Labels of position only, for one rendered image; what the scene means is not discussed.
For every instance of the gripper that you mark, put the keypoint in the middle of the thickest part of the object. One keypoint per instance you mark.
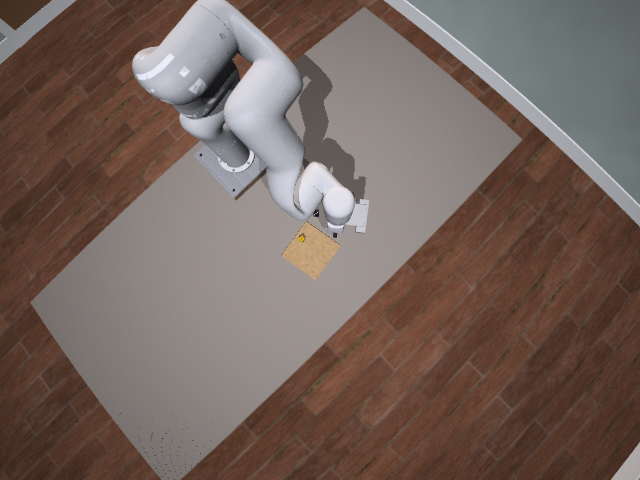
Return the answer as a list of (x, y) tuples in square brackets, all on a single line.
[(334, 229)]

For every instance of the tan square mat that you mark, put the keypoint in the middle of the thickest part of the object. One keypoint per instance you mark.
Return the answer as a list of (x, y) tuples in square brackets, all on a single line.
[(312, 255)]

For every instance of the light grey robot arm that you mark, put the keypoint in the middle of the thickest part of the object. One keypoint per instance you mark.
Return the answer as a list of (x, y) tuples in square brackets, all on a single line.
[(191, 57)]

